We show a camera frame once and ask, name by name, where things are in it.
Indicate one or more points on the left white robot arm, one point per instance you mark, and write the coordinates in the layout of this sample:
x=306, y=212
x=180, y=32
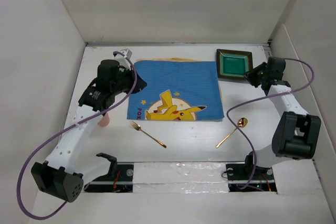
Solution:
x=59, y=174

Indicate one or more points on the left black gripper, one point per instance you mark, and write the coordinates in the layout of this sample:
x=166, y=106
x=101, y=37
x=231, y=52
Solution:
x=123, y=70

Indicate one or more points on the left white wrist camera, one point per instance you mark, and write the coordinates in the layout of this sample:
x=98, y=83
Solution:
x=127, y=53

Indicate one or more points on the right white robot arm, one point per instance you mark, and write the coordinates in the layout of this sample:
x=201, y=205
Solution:
x=297, y=132

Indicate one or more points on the gold fork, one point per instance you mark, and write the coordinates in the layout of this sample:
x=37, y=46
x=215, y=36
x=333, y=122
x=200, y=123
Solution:
x=138, y=128

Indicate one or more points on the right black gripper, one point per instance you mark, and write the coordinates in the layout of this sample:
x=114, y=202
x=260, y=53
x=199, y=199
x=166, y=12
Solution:
x=250, y=75

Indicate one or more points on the blue and yellow cloth placemat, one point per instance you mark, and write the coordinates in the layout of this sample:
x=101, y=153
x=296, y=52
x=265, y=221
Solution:
x=177, y=91

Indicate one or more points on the gold spoon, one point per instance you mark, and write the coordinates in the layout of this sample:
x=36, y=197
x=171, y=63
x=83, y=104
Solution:
x=242, y=122

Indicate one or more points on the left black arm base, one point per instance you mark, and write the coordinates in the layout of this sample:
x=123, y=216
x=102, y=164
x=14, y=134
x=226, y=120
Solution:
x=117, y=179

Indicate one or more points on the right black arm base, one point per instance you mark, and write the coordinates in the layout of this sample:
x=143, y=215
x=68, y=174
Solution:
x=241, y=178

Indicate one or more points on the pink plastic cup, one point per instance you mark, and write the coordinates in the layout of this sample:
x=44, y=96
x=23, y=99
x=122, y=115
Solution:
x=104, y=121

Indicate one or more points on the square green ceramic plate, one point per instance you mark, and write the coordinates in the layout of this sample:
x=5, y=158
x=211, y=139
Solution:
x=233, y=64

